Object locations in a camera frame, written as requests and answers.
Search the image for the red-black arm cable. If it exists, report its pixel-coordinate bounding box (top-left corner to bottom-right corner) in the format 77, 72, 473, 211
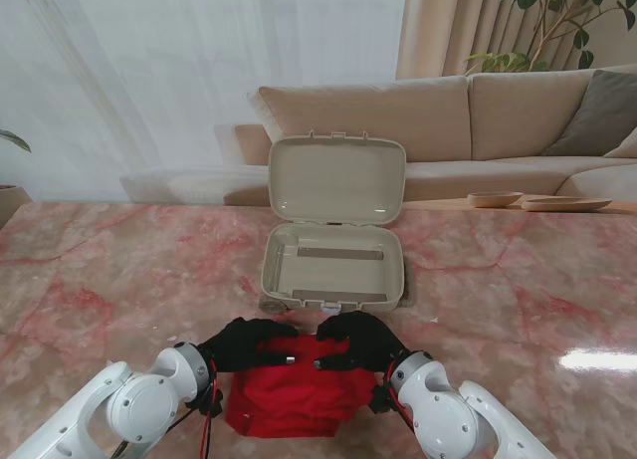
386, 362, 418, 426
113, 357, 224, 459

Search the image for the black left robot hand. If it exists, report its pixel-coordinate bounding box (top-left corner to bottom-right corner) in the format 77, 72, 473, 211
197, 317, 301, 374

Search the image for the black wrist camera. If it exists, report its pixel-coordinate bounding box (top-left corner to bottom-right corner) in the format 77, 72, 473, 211
185, 387, 224, 419
368, 382, 400, 415

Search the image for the beige hard-shell suitcase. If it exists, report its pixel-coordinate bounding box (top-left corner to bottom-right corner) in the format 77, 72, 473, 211
258, 129, 415, 316

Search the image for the white sheer curtain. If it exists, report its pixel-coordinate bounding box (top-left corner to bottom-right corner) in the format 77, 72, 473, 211
0, 0, 409, 204

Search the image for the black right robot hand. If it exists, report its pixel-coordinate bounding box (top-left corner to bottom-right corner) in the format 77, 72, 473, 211
314, 310, 413, 376

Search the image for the potted plant with beige pot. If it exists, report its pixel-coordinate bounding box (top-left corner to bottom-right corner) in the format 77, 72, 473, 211
0, 127, 34, 231

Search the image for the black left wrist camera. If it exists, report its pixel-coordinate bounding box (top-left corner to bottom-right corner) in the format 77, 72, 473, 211
185, 387, 224, 419

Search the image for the beige sofa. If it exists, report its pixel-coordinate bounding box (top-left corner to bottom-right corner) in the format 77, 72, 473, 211
118, 64, 637, 207

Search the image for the beige pleated curtain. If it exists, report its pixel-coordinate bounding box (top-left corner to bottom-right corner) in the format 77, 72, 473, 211
395, 0, 637, 80

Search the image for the grey-brown cushion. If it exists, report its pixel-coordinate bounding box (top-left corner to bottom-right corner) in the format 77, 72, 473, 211
540, 69, 637, 157

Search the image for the red shirt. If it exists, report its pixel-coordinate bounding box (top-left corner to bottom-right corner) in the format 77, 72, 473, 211
224, 332, 380, 440

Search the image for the oval wooden tray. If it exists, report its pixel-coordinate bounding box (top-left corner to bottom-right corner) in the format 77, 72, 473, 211
520, 196, 614, 213

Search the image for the light wooden coffee table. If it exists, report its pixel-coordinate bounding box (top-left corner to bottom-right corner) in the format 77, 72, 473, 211
400, 198, 637, 216

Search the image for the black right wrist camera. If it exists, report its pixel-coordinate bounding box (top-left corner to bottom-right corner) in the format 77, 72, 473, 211
368, 382, 400, 415

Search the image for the cream cushion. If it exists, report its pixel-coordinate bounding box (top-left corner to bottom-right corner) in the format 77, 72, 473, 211
601, 128, 637, 160

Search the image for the red-black right arm cable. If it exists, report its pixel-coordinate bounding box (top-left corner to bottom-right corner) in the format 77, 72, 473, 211
386, 362, 418, 426

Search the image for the round wooden bowl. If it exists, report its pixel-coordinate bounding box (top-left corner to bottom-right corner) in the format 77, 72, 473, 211
467, 190, 526, 210

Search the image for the tall green leafy plant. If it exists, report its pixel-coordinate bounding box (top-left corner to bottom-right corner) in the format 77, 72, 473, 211
464, 0, 637, 74

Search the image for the red-black left arm cable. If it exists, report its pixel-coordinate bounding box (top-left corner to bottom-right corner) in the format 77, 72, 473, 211
113, 357, 224, 459

